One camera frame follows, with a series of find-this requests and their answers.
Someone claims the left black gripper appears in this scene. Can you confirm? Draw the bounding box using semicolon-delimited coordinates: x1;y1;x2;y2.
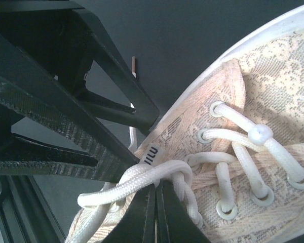
0;1;92;84

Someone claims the white beige sneaker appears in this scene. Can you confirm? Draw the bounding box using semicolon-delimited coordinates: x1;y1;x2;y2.
66;5;304;242

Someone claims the black front frame rail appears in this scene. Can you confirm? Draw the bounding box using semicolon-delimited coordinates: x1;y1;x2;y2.
0;176;66;242

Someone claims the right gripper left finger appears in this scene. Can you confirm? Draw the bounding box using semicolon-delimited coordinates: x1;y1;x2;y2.
108;186;155;243

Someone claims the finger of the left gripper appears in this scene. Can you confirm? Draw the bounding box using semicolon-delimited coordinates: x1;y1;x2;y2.
0;34;138;182
13;8;160;131

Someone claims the white shoelace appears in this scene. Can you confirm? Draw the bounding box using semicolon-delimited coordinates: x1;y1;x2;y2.
68;56;304;243

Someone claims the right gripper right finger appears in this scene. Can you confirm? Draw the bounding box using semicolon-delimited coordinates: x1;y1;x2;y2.
156;181;210;243

